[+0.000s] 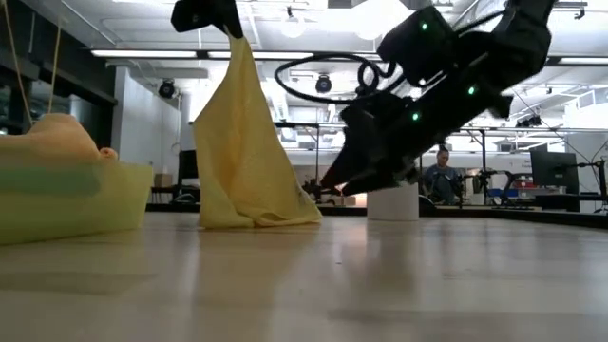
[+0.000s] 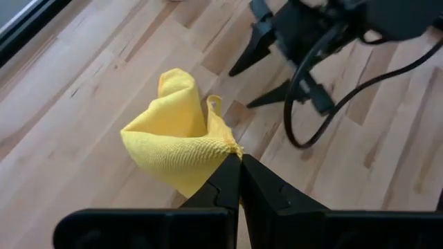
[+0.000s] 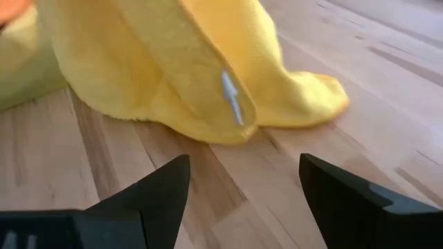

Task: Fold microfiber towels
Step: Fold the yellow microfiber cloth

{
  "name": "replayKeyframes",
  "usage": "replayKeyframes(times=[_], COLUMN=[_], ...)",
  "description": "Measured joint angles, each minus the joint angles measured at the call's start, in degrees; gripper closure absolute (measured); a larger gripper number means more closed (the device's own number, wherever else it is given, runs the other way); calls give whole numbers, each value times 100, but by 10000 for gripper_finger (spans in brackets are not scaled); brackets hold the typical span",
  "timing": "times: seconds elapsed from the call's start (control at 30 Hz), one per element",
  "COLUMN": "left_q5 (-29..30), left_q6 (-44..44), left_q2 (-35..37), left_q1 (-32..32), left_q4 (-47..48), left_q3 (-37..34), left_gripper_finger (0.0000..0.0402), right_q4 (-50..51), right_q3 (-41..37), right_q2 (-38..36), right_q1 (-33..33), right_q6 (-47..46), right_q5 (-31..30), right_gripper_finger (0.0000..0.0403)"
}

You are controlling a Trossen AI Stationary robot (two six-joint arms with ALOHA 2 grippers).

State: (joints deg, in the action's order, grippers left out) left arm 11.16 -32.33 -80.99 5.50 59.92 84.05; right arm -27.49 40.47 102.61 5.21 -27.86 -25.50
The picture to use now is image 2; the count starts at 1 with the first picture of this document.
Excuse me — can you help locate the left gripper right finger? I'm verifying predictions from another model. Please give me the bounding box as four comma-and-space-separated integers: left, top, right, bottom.
241, 154, 443, 249

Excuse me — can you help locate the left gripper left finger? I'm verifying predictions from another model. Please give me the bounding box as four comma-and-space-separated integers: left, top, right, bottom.
53, 154, 242, 249

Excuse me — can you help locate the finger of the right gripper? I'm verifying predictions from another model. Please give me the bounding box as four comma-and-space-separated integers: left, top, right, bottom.
246, 79, 292, 109
228, 20, 278, 77

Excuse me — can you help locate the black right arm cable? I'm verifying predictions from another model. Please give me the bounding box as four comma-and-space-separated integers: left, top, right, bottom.
283, 24, 443, 149

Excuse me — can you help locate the yellow microfiber towel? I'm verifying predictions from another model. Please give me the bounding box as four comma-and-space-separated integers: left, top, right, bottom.
120, 68, 244, 199

